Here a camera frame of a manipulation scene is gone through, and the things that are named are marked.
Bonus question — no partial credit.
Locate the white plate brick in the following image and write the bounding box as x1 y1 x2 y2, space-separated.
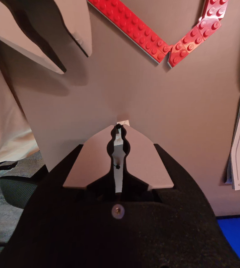
115 120 130 147

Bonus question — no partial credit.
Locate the blue plastic bin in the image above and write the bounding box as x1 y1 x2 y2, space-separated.
216 216 240 268

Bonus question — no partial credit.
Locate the grey desk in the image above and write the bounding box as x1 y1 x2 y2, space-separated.
13 0 240 217

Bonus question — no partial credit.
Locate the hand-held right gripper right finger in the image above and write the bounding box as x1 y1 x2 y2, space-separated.
120 125 174 188

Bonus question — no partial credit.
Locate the black mesh chair seat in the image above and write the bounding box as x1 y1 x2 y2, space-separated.
0 165 49 210

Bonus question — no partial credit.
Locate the red brick heart frame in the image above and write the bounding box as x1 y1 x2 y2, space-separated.
87 0 229 69

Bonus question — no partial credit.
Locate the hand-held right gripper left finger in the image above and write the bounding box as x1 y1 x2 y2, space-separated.
63 125 120 188

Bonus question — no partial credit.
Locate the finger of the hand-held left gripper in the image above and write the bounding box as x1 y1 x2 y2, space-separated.
0 0 67 75
55 0 93 58

